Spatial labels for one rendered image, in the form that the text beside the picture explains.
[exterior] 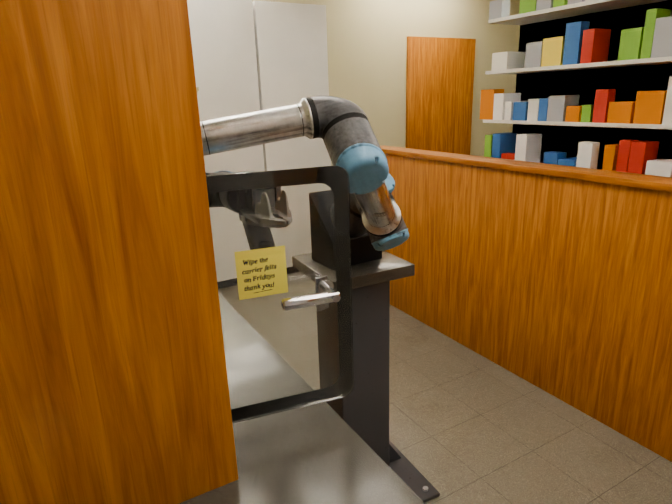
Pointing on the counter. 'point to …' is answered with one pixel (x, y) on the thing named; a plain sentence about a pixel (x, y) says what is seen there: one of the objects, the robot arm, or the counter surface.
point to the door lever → (313, 297)
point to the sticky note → (261, 272)
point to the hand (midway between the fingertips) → (284, 225)
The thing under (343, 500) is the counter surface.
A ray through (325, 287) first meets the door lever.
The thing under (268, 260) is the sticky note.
